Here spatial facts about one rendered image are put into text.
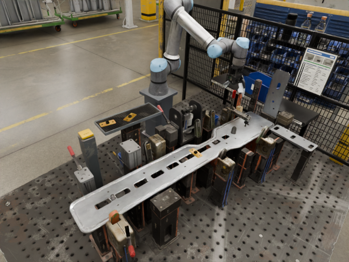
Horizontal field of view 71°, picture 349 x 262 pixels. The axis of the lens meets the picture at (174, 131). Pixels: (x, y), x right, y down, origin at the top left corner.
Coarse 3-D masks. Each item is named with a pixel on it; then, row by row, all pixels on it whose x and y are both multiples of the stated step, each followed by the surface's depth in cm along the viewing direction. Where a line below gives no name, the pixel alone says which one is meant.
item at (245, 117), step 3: (228, 108) 170; (231, 111) 169; (234, 111) 167; (237, 111) 167; (234, 114) 168; (237, 114) 165; (240, 114) 164; (243, 114) 164; (240, 117) 164; (243, 117) 162; (246, 117) 161; (249, 117) 161; (246, 120) 161; (246, 123) 163
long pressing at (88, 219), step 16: (224, 128) 162; (240, 128) 163; (256, 128) 164; (208, 144) 148; (224, 144) 149; (240, 144) 150; (160, 160) 135; (176, 160) 136; (192, 160) 136; (208, 160) 137; (128, 176) 125; (144, 176) 125; (160, 176) 125; (176, 176) 126; (96, 192) 115; (112, 192) 116; (144, 192) 117; (80, 208) 108; (112, 208) 109; (128, 208) 109; (80, 224) 102; (96, 224) 102
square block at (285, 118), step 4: (284, 112) 171; (280, 116) 169; (284, 116) 167; (288, 116) 167; (292, 116) 168; (276, 120) 173; (280, 120) 170; (284, 120) 168; (288, 120) 166; (276, 124) 174; (280, 124) 171; (284, 124) 169; (288, 124) 171; (276, 128) 175; (288, 128) 175
